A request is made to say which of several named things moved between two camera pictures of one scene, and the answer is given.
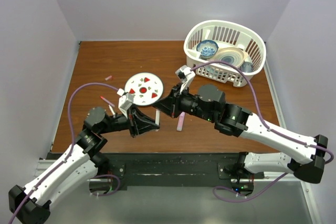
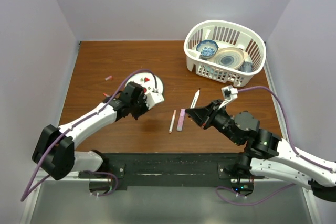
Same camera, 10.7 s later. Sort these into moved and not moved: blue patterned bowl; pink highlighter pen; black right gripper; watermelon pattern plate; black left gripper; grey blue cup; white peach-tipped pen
Moved: black left gripper; black right gripper; white peach-tipped pen
Not moved: pink highlighter pen; blue patterned bowl; watermelon pattern plate; grey blue cup
